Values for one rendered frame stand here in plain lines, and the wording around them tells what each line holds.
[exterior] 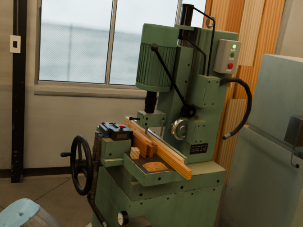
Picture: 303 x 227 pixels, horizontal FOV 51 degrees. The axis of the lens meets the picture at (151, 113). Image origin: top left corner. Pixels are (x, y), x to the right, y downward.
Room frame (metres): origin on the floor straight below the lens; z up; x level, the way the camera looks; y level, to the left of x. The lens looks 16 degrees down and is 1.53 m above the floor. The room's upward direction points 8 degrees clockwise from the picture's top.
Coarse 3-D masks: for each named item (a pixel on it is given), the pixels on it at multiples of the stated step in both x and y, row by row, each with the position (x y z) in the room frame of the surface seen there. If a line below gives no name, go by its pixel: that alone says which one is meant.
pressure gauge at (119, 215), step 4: (120, 212) 1.22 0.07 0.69; (124, 212) 1.23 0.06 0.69; (120, 216) 1.22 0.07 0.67; (124, 216) 1.21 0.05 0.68; (128, 216) 1.22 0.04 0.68; (120, 220) 1.22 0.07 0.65; (124, 220) 1.20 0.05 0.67; (128, 220) 1.21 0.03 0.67; (120, 224) 1.21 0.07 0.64; (124, 224) 1.20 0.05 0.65
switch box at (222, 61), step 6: (222, 42) 1.58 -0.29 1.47; (228, 42) 1.56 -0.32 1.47; (234, 42) 1.58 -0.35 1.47; (240, 42) 1.60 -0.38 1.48; (222, 48) 1.57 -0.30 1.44; (228, 48) 1.57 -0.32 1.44; (234, 48) 1.59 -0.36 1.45; (216, 54) 1.60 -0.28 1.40; (222, 54) 1.57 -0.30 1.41; (228, 54) 1.57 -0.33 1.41; (234, 54) 1.59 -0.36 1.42; (216, 60) 1.59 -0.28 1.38; (222, 60) 1.56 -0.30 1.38; (228, 60) 1.57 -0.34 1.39; (234, 60) 1.60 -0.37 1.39; (216, 66) 1.59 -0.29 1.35; (222, 66) 1.56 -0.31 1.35; (234, 66) 1.60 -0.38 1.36; (222, 72) 1.56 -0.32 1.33; (228, 72) 1.58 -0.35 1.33; (234, 72) 1.60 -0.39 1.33
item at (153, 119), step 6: (138, 114) 1.55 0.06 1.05; (144, 114) 1.51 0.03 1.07; (150, 114) 1.53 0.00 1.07; (156, 114) 1.55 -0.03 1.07; (162, 114) 1.56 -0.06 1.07; (138, 120) 1.54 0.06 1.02; (144, 120) 1.51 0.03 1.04; (150, 120) 1.53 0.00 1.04; (156, 120) 1.55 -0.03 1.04; (144, 126) 1.51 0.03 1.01; (150, 126) 1.53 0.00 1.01; (156, 126) 1.55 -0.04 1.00
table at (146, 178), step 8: (96, 128) 1.71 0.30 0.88; (128, 152) 1.41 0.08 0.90; (104, 160) 1.35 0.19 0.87; (112, 160) 1.36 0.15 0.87; (120, 160) 1.38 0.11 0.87; (128, 160) 1.35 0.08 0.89; (136, 160) 1.33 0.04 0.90; (144, 160) 1.34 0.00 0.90; (152, 160) 1.36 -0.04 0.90; (160, 160) 1.37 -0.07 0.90; (128, 168) 1.34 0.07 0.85; (136, 168) 1.28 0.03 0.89; (144, 168) 1.26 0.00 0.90; (168, 168) 1.29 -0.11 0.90; (136, 176) 1.27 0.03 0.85; (144, 176) 1.21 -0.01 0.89; (152, 176) 1.23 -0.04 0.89; (160, 176) 1.25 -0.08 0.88; (168, 176) 1.27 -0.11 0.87; (176, 176) 1.29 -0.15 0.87; (144, 184) 1.21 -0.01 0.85; (152, 184) 1.23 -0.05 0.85
